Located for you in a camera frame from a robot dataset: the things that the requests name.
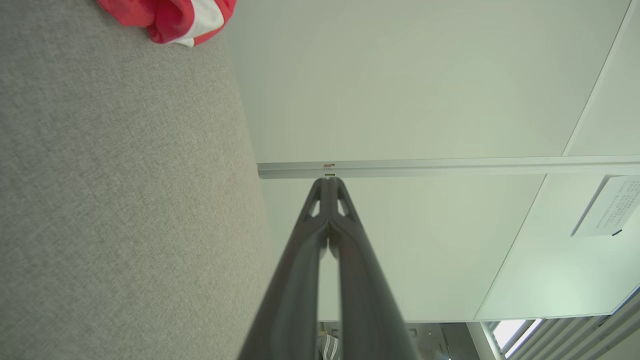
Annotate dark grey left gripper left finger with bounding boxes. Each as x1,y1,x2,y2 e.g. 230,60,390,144
239,178,329,360

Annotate grey fabric sofa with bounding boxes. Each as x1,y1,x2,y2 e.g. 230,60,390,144
0,0,277,360

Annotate red shorts with white stripe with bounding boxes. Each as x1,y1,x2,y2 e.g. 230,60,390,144
95,0,238,48

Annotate white paper notice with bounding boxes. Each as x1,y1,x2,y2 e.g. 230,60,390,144
571,175,640,238

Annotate aluminium wall rail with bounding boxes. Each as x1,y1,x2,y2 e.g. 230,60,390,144
257,155,640,180

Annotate white window blind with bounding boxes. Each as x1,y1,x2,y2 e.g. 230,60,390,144
467,287,640,360

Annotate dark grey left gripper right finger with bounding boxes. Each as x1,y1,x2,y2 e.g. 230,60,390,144
329,178,421,360

